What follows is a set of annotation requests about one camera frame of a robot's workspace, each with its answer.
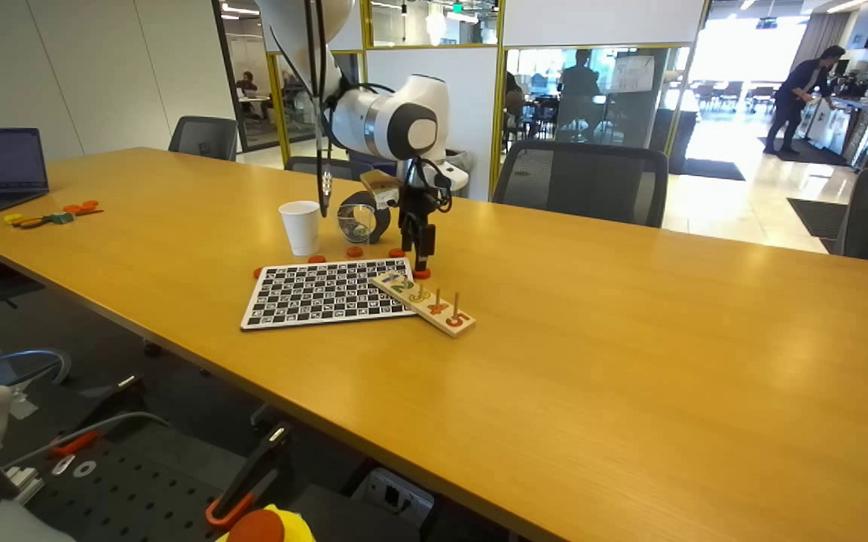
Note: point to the orange token edge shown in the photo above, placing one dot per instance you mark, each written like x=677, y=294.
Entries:
x=421, y=273

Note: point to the black office chair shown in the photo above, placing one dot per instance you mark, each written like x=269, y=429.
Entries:
x=606, y=182

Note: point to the checkered marker calibration board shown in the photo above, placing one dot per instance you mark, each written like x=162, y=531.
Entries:
x=319, y=294

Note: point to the black tape roll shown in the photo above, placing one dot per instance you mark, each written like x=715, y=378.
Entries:
x=363, y=221

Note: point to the red yellow emergency stop button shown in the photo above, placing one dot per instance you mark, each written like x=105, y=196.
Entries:
x=269, y=525

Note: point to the dark mesh office chair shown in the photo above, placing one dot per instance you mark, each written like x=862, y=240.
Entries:
x=206, y=136

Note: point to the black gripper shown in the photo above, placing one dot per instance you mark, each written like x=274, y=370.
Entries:
x=421, y=191

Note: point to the white paper cup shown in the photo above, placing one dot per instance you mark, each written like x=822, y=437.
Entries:
x=303, y=227

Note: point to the colourful toy pieces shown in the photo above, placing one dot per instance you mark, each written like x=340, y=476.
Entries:
x=52, y=218

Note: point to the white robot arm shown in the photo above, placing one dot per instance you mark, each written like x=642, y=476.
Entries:
x=403, y=123

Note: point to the person in white shirt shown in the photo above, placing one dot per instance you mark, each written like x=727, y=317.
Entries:
x=805, y=81

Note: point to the wooden number peg board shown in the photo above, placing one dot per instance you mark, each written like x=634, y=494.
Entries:
x=433, y=305

